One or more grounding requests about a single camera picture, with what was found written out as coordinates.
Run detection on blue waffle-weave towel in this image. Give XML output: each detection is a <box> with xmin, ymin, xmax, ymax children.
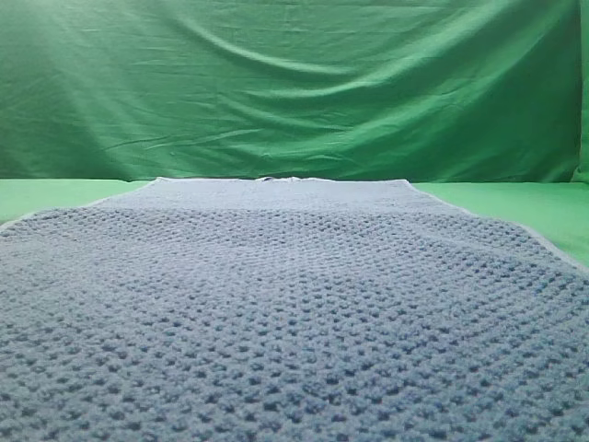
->
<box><xmin>1</xmin><ymin>179</ymin><xmax>588</xmax><ymax>441</ymax></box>

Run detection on green backdrop cloth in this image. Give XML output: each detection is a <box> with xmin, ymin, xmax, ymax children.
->
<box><xmin>1</xmin><ymin>1</ymin><xmax>588</xmax><ymax>182</ymax></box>

